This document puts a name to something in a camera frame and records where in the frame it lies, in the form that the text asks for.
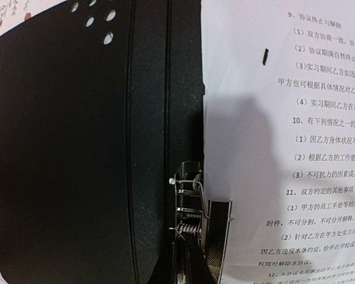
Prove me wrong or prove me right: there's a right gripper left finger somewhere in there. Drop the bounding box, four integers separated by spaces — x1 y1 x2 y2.
147 233 178 284

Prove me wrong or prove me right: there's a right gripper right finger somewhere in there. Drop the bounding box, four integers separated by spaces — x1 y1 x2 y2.
186 238 216 284

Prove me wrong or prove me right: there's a silver folder clip mechanism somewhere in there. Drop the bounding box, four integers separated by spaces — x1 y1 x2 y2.
169 161 232 283

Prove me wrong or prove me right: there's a black clip folder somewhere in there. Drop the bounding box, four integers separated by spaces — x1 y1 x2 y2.
0 1 204 283

